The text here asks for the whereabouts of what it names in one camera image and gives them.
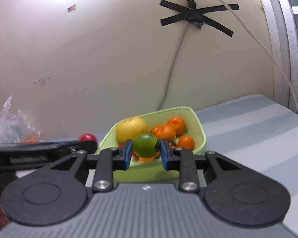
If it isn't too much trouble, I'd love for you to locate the red tomato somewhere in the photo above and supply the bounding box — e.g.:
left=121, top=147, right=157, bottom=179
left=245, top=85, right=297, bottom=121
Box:
left=78, top=133, right=98, bottom=142

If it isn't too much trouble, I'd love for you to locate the large yellow grapefruit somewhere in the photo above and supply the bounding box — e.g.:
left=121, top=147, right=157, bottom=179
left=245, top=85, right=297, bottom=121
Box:
left=116, top=117, right=148, bottom=143

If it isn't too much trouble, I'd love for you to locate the orange mandarin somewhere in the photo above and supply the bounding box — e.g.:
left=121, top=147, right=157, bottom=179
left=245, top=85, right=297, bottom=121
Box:
left=177, top=135, right=195, bottom=151
left=167, top=117, right=186, bottom=136
left=150, top=125, right=176, bottom=142

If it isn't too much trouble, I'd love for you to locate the orange persimmon with stem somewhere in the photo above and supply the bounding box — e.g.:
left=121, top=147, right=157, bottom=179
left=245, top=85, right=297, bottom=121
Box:
left=132, top=150, right=161, bottom=163

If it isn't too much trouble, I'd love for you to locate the orange mandarin behind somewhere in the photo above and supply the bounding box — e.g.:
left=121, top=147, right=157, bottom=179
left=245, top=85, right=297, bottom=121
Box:
left=150, top=125, right=176, bottom=142

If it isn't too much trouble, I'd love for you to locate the clear plastic bag with fruit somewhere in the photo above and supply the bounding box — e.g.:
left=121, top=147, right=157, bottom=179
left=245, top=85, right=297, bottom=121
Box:
left=0, top=96, right=40, bottom=143

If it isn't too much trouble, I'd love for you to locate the green tomato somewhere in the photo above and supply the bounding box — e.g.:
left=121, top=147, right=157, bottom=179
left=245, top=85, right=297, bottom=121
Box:
left=133, top=133, right=159, bottom=158

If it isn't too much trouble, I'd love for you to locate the black tape cross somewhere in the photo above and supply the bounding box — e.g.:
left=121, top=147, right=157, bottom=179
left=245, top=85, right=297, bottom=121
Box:
left=160, top=0, right=234, bottom=37

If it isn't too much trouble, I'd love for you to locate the grey cable on wall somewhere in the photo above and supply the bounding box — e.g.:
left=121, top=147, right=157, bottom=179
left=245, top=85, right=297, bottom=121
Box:
left=156, top=22, right=190, bottom=112

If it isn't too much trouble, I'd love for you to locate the window frame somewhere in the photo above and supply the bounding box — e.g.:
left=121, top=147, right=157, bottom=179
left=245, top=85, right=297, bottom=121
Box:
left=261, top=0, right=298, bottom=112

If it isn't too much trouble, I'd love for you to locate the white cable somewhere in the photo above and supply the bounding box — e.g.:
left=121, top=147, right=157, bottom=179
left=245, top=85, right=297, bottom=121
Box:
left=196, top=0, right=298, bottom=115

